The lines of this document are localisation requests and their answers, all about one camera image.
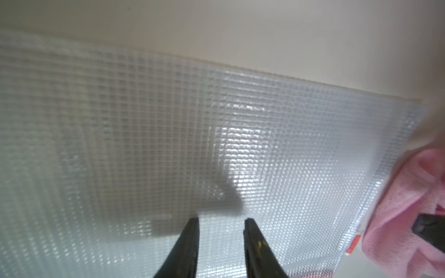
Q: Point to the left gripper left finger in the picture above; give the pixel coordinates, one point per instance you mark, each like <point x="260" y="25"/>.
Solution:
<point x="182" y="261"/>

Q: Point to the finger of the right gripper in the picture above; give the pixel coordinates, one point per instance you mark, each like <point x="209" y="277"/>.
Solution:
<point x="431" y="228"/>

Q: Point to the pink microfiber cloth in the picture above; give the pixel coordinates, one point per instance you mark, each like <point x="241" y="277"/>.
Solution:
<point x="417" y="188"/>

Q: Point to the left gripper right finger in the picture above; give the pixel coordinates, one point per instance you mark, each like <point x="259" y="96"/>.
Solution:
<point x="259" y="258"/>

